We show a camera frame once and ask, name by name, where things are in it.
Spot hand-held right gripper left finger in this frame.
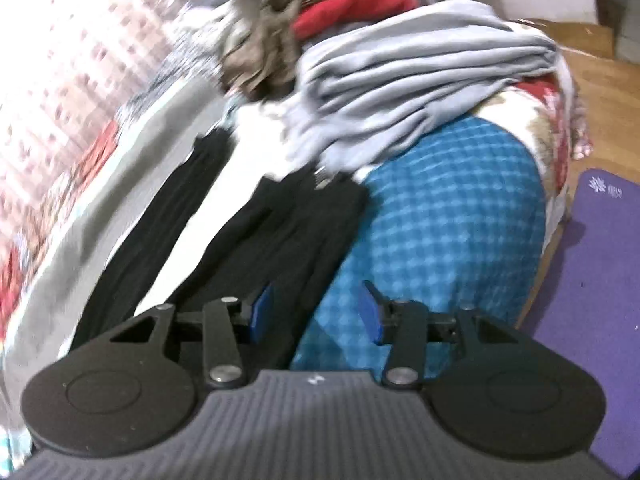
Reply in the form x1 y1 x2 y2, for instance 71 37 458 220
107 283 275 390

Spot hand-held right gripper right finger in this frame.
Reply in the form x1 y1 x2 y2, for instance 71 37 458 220
357 280 522 390

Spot black pants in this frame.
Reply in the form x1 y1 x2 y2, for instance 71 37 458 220
70 127 372 372

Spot blue checkered bedsheet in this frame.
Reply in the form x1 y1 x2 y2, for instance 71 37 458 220
291 115 549 377

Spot grey blanket with teal border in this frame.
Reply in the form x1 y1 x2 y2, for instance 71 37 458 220
0 76 237 413

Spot purple yoga mat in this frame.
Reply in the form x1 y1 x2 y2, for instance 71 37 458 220
519 167 640 480

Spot grey folded garment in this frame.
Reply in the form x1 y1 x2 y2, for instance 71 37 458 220
284 0 559 175

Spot red floral quilt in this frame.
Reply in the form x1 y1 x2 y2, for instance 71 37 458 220
0 110 126 343

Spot white red floral blanket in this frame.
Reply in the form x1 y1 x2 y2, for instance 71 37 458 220
477 19 595 243

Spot brown patterned garment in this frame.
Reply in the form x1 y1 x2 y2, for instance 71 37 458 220
219 0 387 102

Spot red garment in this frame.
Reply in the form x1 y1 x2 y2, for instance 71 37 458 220
292 0 419 39

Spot patterned curtain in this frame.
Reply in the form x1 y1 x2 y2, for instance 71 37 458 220
0 0 237 201

